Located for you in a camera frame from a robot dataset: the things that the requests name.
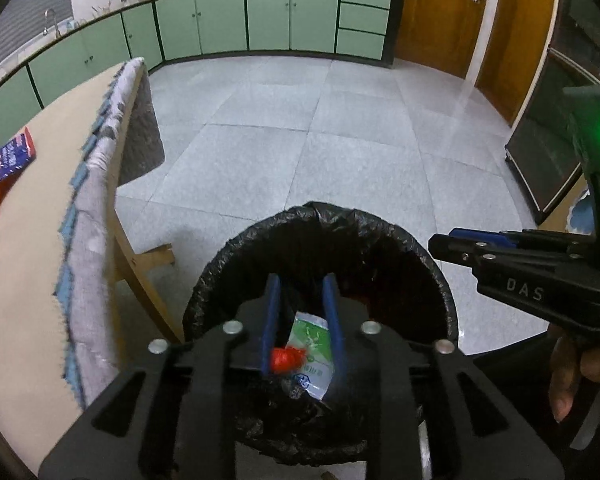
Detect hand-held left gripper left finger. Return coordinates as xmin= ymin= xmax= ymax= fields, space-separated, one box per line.
xmin=39 ymin=274 xmax=282 ymax=480

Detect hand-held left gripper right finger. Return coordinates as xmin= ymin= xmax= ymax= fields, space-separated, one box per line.
xmin=324 ymin=274 xmax=565 ymax=480

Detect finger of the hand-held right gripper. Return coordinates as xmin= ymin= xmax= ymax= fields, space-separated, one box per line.
xmin=428 ymin=233 xmax=590 ymax=276
xmin=449 ymin=228 xmax=596 ymax=249

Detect bin with black bag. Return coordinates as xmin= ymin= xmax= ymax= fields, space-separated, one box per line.
xmin=182 ymin=201 xmax=458 ymax=463

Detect blue red snack packet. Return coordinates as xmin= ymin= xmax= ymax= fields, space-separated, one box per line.
xmin=0 ymin=126 xmax=37 ymax=235

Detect person's right hand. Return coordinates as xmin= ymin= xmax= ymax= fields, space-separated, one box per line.
xmin=547 ymin=326 xmax=600 ymax=424

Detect white green plastic packet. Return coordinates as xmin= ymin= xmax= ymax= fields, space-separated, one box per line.
xmin=280 ymin=311 xmax=337 ymax=401

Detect crumpled red wrapper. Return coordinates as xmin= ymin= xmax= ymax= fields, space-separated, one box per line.
xmin=270 ymin=346 xmax=307 ymax=375

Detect dark glass cabinet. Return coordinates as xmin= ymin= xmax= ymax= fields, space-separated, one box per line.
xmin=505 ymin=0 xmax=600 ymax=226

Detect wooden table leg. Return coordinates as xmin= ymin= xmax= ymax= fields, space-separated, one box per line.
xmin=107 ymin=195 xmax=186 ymax=346

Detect wooden door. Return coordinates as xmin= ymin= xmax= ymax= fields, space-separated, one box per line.
xmin=394 ymin=0 xmax=492 ymax=80

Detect green drawer unit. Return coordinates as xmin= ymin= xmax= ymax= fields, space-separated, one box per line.
xmin=335 ymin=0 xmax=407 ymax=67

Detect row of green base cabinets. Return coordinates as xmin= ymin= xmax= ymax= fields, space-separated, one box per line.
xmin=0 ymin=0 xmax=342 ymax=161

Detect metal sink faucet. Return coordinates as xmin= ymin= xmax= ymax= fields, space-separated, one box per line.
xmin=43 ymin=8 xmax=62 ymax=39

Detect grey window blinds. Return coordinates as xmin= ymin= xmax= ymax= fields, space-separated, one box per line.
xmin=0 ymin=0 xmax=74 ymax=80

